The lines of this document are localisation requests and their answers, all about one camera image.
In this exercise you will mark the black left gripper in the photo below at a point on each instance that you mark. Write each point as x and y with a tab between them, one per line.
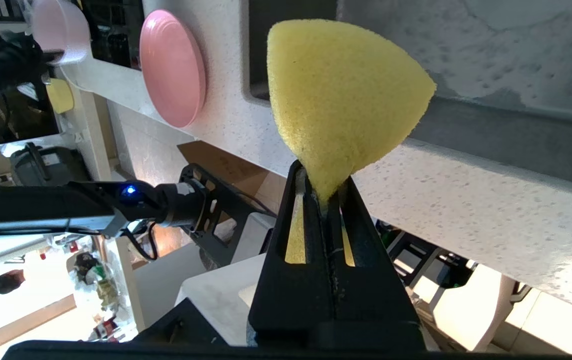
1	65

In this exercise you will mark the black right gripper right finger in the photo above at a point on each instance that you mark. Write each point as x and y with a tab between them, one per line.
376	305

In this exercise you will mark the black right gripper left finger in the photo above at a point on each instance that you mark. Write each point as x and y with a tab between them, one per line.
291	305

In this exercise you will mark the small pale pink plate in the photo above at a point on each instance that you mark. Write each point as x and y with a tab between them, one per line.
63	30

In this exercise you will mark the yellow fish-shaped sponge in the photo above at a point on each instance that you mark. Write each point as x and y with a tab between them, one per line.
341	90

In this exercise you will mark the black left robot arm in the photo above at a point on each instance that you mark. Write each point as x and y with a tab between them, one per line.
41	210

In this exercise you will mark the stainless steel sink basin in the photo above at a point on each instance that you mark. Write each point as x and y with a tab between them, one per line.
291	45

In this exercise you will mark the yellow round pad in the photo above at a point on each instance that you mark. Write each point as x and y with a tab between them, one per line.
60	95

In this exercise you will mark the black equipment case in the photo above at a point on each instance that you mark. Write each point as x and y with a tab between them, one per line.
48	165

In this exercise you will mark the black induction cooktop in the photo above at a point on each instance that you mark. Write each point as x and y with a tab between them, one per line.
116	30

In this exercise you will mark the brown cardboard box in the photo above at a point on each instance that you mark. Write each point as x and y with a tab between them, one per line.
236	165

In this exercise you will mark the large pink plate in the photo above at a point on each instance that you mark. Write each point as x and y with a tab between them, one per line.
176	70

